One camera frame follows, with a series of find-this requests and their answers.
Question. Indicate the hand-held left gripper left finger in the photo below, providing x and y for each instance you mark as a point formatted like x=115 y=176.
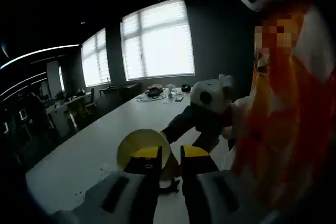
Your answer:
x=141 y=182

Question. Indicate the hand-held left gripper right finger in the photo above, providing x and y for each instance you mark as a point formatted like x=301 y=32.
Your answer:
x=199 y=182

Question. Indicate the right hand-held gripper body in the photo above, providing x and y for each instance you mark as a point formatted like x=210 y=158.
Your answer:
x=212 y=93

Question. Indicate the white paper cup frog print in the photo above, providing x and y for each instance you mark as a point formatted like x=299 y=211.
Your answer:
x=139 y=140

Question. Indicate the small black round item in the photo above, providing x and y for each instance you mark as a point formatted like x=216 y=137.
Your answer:
x=186 y=87

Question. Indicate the small white item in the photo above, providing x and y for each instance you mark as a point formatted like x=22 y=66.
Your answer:
x=171 y=90

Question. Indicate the dark side desk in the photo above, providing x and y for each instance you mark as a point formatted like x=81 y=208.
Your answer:
x=118 y=89

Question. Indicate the person in white orange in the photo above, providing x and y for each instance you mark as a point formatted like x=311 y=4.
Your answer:
x=288 y=129

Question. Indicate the grey office chair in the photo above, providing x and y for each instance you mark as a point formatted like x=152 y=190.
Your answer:
x=89 y=99

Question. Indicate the green potted plant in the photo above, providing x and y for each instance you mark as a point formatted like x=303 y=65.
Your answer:
x=61 y=94

